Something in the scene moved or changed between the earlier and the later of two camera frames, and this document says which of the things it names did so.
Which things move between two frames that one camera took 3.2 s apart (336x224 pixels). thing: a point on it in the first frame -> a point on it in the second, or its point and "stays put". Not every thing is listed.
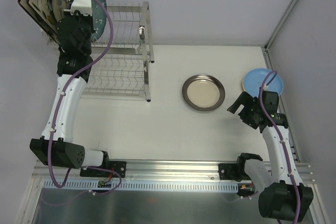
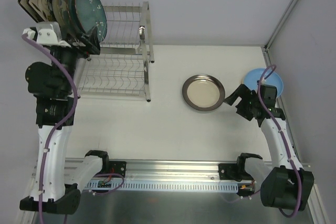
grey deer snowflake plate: x=59 y=2 stays put
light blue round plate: x=254 y=81 stays put
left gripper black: x=79 y=18 -> x=79 y=44
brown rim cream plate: x=203 y=92 stays put
